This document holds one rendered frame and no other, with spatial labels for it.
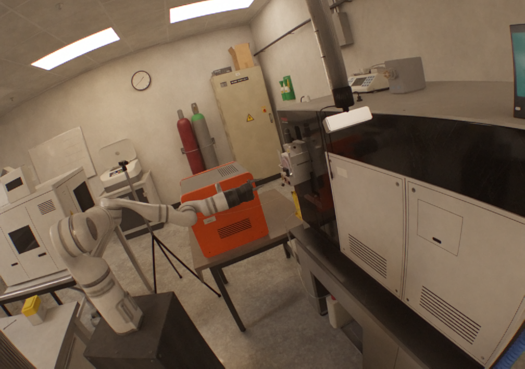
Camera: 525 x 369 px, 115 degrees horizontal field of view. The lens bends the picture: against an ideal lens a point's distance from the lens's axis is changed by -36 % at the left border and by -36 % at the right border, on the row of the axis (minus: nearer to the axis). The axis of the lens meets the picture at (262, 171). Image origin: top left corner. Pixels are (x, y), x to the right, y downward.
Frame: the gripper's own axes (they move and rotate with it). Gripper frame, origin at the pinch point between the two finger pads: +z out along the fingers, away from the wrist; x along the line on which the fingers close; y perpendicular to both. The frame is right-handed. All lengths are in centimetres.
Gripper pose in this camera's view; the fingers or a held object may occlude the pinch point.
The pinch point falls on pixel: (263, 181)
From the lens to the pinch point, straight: 112.7
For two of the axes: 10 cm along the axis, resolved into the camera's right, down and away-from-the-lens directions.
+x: -0.9, -7.2, -6.9
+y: 4.0, 6.1, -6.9
